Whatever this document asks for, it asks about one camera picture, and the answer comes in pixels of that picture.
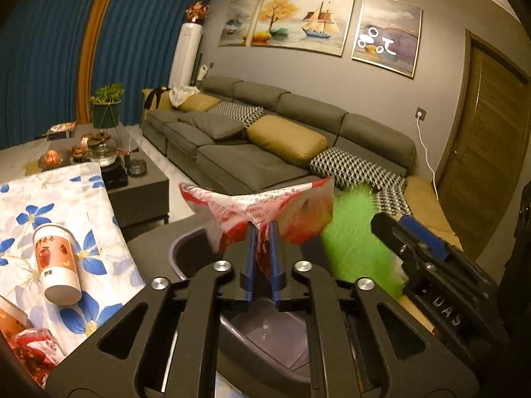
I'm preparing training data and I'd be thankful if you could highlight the red white plastic bag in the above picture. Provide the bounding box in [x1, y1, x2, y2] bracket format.
[179, 177, 334, 277]

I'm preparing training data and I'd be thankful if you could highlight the green foam fruit net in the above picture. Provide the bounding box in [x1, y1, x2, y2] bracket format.
[321, 184, 407, 300]

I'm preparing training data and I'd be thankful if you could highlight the white apple paper cup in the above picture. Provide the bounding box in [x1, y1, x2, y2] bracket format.
[33, 223, 82, 306]

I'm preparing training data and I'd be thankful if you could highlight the red wrapper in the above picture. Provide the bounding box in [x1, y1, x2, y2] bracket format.
[7, 328, 66, 388]

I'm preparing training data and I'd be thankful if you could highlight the grey trash bin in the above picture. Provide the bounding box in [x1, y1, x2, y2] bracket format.
[169, 227, 311, 385]

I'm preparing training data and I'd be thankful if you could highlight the patterned cushion near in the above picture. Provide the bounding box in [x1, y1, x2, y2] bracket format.
[310, 147, 407, 192]

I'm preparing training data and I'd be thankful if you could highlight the patterned cushion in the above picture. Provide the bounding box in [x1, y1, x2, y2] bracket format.
[310, 147, 407, 192]
[209, 101, 265, 128]

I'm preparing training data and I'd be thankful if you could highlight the wooden door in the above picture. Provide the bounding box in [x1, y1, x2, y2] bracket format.
[436, 32, 530, 260]

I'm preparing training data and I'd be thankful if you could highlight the mustard cushion near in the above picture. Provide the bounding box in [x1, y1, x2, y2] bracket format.
[247, 115, 329, 167]

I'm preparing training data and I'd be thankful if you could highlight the mustard cushion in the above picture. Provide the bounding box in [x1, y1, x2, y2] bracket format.
[179, 94, 221, 112]
[247, 115, 329, 167]

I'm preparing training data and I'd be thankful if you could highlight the grey sectional sofa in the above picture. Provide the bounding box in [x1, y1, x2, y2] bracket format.
[140, 76, 459, 244]

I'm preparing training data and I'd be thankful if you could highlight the grey cushion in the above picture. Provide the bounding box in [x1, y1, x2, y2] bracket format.
[178, 112, 245, 140]

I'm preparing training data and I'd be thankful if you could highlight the patterned cushion far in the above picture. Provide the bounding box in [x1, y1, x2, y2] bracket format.
[209, 101, 265, 128]

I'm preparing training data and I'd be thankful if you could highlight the dark coffee table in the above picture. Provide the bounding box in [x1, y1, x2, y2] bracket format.
[24, 123, 171, 229]

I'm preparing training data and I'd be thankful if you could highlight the mustard cushion far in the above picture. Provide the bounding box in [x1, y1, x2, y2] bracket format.
[179, 94, 221, 112]

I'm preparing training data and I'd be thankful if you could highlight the white cloth on sofa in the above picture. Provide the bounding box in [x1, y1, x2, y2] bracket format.
[168, 85, 201, 108]

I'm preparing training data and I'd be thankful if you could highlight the glass teapot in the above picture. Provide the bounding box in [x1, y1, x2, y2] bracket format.
[87, 131, 118, 167]

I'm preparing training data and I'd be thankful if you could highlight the floral blue tablecloth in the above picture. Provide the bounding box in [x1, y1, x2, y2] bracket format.
[0, 162, 147, 386]

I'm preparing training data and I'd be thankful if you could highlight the white standing air conditioner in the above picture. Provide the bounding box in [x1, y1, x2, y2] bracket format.
[168, 23, 202, 87]

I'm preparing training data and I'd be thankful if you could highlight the potted green plant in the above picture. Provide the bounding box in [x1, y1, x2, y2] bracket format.
[90, 82, 125, 130]

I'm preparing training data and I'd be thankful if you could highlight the small left painting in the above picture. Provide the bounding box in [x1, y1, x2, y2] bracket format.
[219, 0, 259, 47]

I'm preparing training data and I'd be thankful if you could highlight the sailboat tree painting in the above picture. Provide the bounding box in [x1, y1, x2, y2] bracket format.
[250, 0, 354, 57]

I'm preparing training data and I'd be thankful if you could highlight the purple right painting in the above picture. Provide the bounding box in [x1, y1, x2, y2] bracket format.
[352, 0, 423, 78]

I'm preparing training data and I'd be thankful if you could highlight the box on coffee table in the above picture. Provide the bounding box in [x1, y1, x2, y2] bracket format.
[46, 121, 77, 141]

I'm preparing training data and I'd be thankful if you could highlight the orange fruit bowl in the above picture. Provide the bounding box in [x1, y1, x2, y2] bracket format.
[38, 149, 64, 171]

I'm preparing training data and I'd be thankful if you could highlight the red flower decoration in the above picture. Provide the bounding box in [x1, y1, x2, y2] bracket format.
[185, 0, 210, 25]

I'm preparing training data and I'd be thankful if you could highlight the blue window curtain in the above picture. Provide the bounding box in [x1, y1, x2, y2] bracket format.
[1, 0, 210, 148]

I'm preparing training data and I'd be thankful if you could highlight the orange curtain strip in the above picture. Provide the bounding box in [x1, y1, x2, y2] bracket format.
[77, 0, 111, 125]

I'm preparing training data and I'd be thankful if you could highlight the white charging cable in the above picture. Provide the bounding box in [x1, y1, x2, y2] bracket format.
[414, 111, 441, 202]

